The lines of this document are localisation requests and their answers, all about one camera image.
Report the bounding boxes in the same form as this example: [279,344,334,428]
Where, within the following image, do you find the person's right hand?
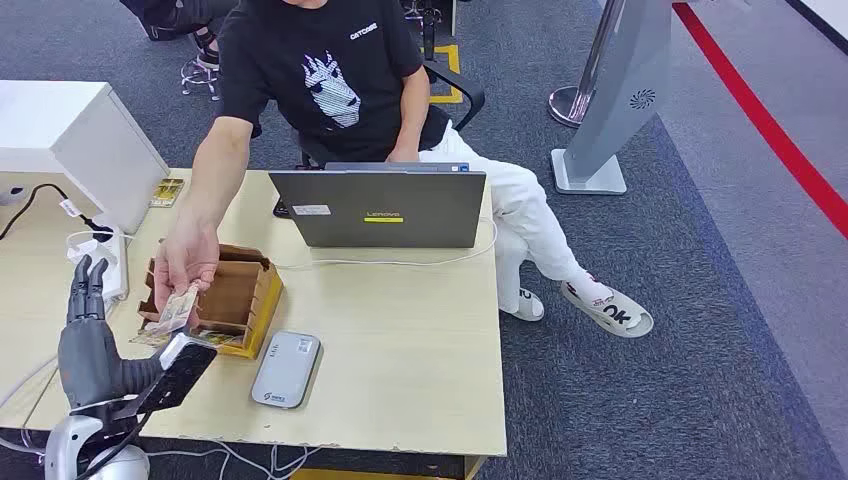
[152,221,221,329]

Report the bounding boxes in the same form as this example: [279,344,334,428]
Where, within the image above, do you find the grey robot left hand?
[58,254,166,409]

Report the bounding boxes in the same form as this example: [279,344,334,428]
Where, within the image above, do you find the pale ID card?
[142,284,200,335]

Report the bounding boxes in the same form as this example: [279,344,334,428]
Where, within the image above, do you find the wooden card organiser box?
[137,243,285,360]

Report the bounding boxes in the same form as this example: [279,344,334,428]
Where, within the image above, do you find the yellow patterned card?
[149,178,186,209]

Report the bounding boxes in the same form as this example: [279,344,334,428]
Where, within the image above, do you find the patterned room key card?
[192,329,245,350]

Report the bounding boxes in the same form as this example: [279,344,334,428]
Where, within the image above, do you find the grey white card reader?
[250,331,323,410]

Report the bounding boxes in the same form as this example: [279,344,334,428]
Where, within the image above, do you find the background person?
[119,0,240,71]

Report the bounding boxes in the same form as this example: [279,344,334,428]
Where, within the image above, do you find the grey laptop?
[268,162,488,250]

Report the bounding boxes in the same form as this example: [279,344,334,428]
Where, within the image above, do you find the white power strip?
[66,228,130,303]

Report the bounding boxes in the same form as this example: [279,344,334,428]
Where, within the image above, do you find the white charger adapter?
[66,238,118,268]

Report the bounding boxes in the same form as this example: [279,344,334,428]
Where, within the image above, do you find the black chair base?
[400,0,458,62]

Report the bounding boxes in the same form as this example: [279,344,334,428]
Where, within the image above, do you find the white cabinet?
[0,80,171,234]

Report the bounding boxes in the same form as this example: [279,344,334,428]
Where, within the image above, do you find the chrome chair base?
[180,58,221,102]

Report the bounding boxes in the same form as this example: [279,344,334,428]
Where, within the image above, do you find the grey kiosk stand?
[551,0,674,197]

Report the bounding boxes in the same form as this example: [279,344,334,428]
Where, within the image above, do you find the white power strip cord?
[0,354,61,412]

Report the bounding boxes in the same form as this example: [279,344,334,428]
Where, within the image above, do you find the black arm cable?
[76,410,157,480]

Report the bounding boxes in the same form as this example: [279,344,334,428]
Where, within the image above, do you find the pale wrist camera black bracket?
[99,333,219,425]

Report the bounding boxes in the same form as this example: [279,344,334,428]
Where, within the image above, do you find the black cable with tag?
[0,183,115,243]

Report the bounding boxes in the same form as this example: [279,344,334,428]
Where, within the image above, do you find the chrome stanchion post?
[547,0,627,129]

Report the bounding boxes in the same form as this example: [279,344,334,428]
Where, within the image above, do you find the white cables under desk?
[145,440,326,480]

